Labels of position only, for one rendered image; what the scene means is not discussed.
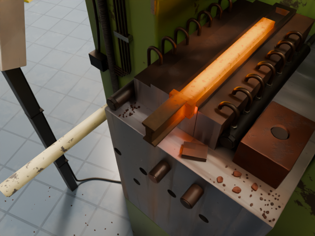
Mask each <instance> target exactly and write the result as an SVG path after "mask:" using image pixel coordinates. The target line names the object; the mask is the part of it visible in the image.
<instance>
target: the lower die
mask: <svg viewBox="0 0 315 236"><path fill-rule="evenodd" d="M276 7H279V8H281V9H284V10H287V11H289V13H288V14H287V15H286V16H285V17H284V18H283V19H282V20H281V21H280V22H278V23H277V24H276V25H275V26H274V27H273V28H272V29H271V30H270V31H269V32H268V33H267V34H266V35H265V36H264V37H263V38H262V39H261V40H260V41H259V42H258V43H257V44H256V45H255V46H254V47H253V48H252V49H250V50H249V51H248V52H247V53H246V54H245V55H244V56H243V57H242V58H241V59H240V60H239V61H238V62H237V63H236V64H235V65H234V66H233V67H232V68H231V69H230V70H229V71H228V72H227V73H226V74H225V75H224V76H222V77H221V78H220V79H219V80H218V81H217V82H216V83H215V84H214V85H213V86H212V87H211V88H210V89H209V90H208V91H207V92H206V93H205V94H204V95H203V96H202V97H201V98H200V99H199V100H198V101H197V102H196V105H195V113H194V116H193V117H192V118H191V119H188V118H187V117H185V118H184V119H183V120H182V121H181V122H180V123H179V124H178V125H177V127H178V128H180V129H181V130H183V131H185V132H186V133H188V134H189V135H191V136H192V137H194V138H196V139H197V140H199V141H200V142H202V143H203V144H205V145H208V147H210V148H211V149H213V150H215V149H216V148H217V147H218V146H219V144H220V140H219V137H220V136H221V135H222V133H223V132H224V131H225V130H226V129H227V127H228V126H229V125H230V124H231V123H232V122H233V119H234V116H235V113H234V111H233V110H232V109H231V108H229V107H227V106H224V107H223V108H222V109H221V110H219V109H218V105H219V104H220V103H221V102H230V103H232V104H234V105H235V106H236V107H237V108H238V110H239V112H240V113H241V112H242V110H243V109H244V108H245V107H246V105H247V102H248V97H247V95H246V94H245V93H243V92H240V91H238V92H237V93H236V95H232V90H233V89H234V88H236V87H243V88H246V89H247V90H249V91H250V93H251V94H252V96H253V97H254V96H255V95H256V94H257V93H258V91H259V88H260V82H259V81H258V80H257V79H255V78H250V79H249V80H248V82H245V81H244V79H245V77H246V76H247V75H248V74H257V75H259V76H261V77H262V78H263V80H264V82H265V84H266V82H267V81H268V80H269V78H270V76H271V69H270V68H269V67H267V66H261V67H260V69H259V70H257V69H256V68H255V67H256V65H257V64H258V63H259V62H262V61H266V62H269V63H271V64H272V65H273V66H274V67H275V69H276V71H277V70H278V69H279V67H280V64H281V62H282V59H281V57H280V56H279V55H276V54H273V55H271V57H270V58H269V59H268V58H266V55H267V54H268V53H269V52H270V51H272V50H277V51H280V52H282V53H283V54H284V55H285V57H286V59H287V58H288V57H289V55H290V52H291V47H290V46H289V45H287V44H282V45H281V46H280V47H279V48H277V47H276V45H277V43H278V42H279V41H281V40H289V41H291V42H292V43H293V44H294V45H295V48H297V46H298V44H299V42H300V37H299V36H298V35H295V34H292V35H290V36H289V38H285V35H286V34H287V33H288V32H289V31H291V30H297V31H299V32H301V33H302V34H303V36H304V42H305V40H306V38H307V36H308V34H309V32H310V30H311V28H312V26H313V24H314V22H315V19H312V18H310V17H307V16H304V15H301V14H298V13H296V11H297V10H296V9H294V8H291V7H288V6H285V5H282V4H279V3H275V4H274V5H270V4H267V3H264V2H261V1H258V0H255V1H254V2H250V1H247V0H237V1H235V2H234V3H233V4H232V11H231V12H228V9H229V7H227V8H226V9H225V10H223V15H222V19H221V20H220V19H218V18H219V14H218V15H216V16H215V17H214V18H213V19H212V26H211V27H208V25H209V21H208V22H207V23H206V24H204V25H203V26H202V27H201V28H202V29H201V35H200V36H198V35H197V32H198V30H196V31H195V32H194V33H192V34H191V35H190V36H189V45H186V44H185V42H186V39H184V40H183V41H182V42H180V43H179V44H178V45H176V46H177V49H176V55H173V48H172V49H171V50H170V51H168V52H167V53H166V54H164V55H163V64H162V65H159V59H157V60H156V61H155V62H153V63H152V64H151V65H149V66H148V67H147V68H145V69H144V70H143V71H141V72H140V73H139V74H137V75H136V76H135V77H134V86H135V100H136V101H138V102H139V103H141V104H143V105H144V106H146V107H147V108H149V109H150V110H152V111H155V110H156V109H157V108H158V107H160V106H161V105H162V104H163V103H164V102H165V101H166V100H168V99H169V93H170V92H171V91H172V90H173V89H175V90H177V91H179V92H180V91H181V90H183V89H184V88H185V87H186V86H187V85H188V84H189V83H190V82H191V81H192V80H193V79H194V78H196V77H197V76H198V75H199V74H200V73H201V72H202V71H203V70H205V69H206V68H207V67H208V66H209V65H210V64H211V63H212V62H214V61H215V60H216V59H217V58H218V57H219V56H220V55H221V54H223V53H224V52H225V51H226V50H227V49H228V48H229V47H230V46H232V45H233V44H234V43H235V42H236V41H237V40H238V39H239V38H241V37H242V36H243V35H244V34H245V33H246V32H247V31H248V30H250V29H251V28H252V27H253V26H254V25H255V24H256V23H257V22H259V21H260V20H261V19H262V18H263V17H265V16H266V15H268V14H269V13H270V12H271V11H272V10H273V9H274V8H276Z"/></svg>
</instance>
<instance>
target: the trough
mask: <svg viewBox="0 0 315 236"><path fill-rule="evenodd" d="M288 13H289V11H287V10H284V9H281V8H279V7H276V8H274V9H273V10H272V11H271V12H270V13H269V14H268V15H266V16H265V18H267V19H270V20H272V21H275V24H274V26H275V25H276V24H277V23H278V22H280V21H281V20H282V19H283V18H284V17H285V16H286V15H287V14H288Z"/></svg>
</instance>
